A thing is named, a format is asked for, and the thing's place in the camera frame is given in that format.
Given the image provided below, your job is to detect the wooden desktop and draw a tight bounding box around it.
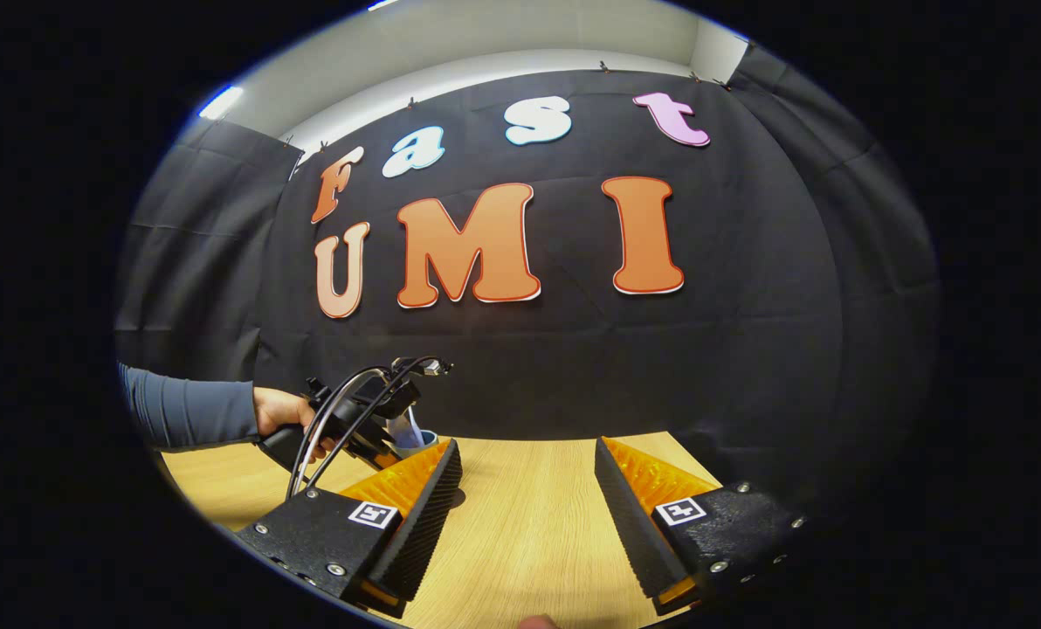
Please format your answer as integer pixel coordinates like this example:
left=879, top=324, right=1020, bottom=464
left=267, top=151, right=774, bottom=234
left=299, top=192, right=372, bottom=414
left=161, top=430, right=722, bottom=629

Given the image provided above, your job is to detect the light blue cup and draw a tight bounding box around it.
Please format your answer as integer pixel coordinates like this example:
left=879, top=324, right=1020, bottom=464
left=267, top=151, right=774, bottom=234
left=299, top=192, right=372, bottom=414
left=390, top=416, right=441, bottom=452

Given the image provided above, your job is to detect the ceiling light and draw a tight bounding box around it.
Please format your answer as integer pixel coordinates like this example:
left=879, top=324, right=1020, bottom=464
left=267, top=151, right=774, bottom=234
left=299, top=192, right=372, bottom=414
left=197, top=85, right=245, bottom=121

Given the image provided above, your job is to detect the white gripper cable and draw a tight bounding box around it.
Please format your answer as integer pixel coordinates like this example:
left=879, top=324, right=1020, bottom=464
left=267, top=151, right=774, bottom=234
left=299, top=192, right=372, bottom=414
left=285, top=365, right=395, bottom=501

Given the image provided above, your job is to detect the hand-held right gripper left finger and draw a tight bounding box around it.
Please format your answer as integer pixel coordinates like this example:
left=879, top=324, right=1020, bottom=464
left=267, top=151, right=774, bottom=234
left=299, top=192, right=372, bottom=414
left=235, top=438, right=464, bottom=619

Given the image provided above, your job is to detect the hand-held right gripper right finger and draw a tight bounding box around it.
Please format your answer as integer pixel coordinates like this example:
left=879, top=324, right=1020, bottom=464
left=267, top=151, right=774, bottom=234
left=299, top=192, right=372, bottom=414
left=594, top=436, right=808, bottom=617

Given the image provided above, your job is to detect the black backdrop cloth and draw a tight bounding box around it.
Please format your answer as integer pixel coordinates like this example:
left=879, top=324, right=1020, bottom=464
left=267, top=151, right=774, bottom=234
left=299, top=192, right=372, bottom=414
left=114, top=68, right=941, bottom=525

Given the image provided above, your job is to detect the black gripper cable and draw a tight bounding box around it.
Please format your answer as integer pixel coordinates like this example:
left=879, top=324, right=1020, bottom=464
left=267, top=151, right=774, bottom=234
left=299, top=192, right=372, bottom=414
left=302, top=356, right=453, bottom=490

